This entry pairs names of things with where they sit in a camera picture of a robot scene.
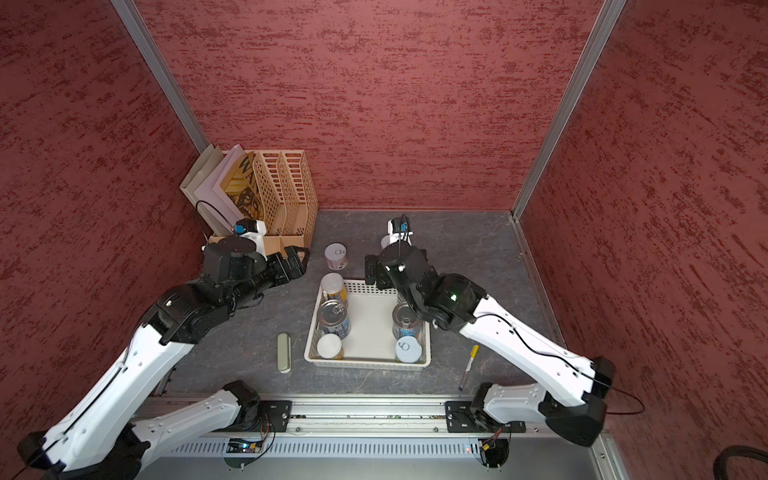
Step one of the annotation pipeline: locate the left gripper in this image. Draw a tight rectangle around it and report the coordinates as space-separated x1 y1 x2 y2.
225 245 310 311

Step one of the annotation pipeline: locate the small pink white can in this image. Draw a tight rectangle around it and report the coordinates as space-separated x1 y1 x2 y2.
324 242 348 271

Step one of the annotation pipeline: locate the tall yellow blue can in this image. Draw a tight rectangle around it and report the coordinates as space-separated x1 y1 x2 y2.
320 273 348 305

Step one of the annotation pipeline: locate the blue can pink lid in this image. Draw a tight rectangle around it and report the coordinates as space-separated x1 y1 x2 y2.
317 299 351 339
392 302 422 340

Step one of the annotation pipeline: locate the white plastic basket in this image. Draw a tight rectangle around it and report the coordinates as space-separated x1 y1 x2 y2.
304 280 432 371

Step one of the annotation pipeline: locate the yellow can white lid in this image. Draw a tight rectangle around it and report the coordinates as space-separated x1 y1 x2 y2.
316 333 344 360

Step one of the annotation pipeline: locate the small green can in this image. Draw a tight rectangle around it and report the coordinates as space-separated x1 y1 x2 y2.
395 336 423 364

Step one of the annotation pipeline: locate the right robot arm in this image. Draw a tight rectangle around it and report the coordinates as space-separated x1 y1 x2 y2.
365 240 615 447

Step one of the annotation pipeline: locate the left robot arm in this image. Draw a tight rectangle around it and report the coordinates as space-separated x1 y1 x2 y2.
17 236 309 479

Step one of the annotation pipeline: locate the beige desk file organizer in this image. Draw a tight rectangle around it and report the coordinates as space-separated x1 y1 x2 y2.
223 145 318 254

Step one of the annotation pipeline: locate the beige folder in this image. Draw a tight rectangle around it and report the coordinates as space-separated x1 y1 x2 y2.
180 144 231 236

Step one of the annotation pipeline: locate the yellow patterned book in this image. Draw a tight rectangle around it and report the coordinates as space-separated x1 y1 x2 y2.
219 153 264 220

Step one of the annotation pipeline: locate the olive pencil case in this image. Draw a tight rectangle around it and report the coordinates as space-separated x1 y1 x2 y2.
276 332 292 374

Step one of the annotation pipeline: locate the lilac folder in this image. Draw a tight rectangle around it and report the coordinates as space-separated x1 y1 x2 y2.
195 152 243 231

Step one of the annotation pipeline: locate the yellow marker pen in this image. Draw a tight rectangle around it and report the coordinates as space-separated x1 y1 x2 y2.
458 344 480 391

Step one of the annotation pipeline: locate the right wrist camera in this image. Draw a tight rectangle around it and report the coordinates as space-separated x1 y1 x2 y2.
388 214 412 245

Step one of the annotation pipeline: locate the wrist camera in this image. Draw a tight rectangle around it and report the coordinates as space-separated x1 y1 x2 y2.
233 218 268 257
388 214 412 245

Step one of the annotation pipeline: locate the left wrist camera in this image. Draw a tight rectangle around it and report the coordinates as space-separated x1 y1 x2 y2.
233 218 268 257

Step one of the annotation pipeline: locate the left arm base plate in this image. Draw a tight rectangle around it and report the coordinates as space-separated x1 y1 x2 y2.
238 400 293 433

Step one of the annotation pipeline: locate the aluminium front rail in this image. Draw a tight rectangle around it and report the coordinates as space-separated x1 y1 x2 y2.
122 394 601 438

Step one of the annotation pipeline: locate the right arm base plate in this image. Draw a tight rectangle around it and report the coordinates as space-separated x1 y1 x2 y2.
444 401 499 433

